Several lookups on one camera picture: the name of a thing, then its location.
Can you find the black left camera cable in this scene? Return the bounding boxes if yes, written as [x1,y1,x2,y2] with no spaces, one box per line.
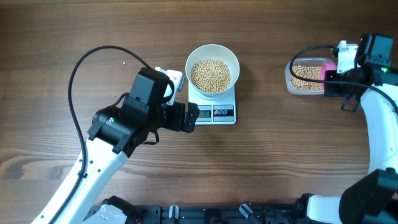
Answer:
[55,45,153,224]

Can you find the white bowl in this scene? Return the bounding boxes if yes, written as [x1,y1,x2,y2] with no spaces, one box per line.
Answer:
[185,44,240,97]

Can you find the pink plastic measuring scoop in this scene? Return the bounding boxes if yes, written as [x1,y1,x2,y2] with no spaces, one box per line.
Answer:
[320,62,337,81]

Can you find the soybeans in bowl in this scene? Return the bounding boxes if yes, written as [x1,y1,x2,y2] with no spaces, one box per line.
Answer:
[191,59,231,93]

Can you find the white digital kitchen scale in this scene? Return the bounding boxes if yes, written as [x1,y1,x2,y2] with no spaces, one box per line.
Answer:
[188,83,236,125]

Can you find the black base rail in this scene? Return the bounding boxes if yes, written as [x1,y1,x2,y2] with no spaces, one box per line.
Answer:
[83,203,299,224]

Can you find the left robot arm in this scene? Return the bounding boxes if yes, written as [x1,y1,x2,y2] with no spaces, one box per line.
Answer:
[34,67,199,223]

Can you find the clear plastic container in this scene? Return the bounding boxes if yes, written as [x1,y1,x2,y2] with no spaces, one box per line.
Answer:
[285,57,333,95]

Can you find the soybeans in container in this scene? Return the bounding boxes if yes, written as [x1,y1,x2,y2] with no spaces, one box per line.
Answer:
[290,65,323,90]

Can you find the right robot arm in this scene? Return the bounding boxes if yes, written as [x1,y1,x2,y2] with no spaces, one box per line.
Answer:
[292,34,397,223]

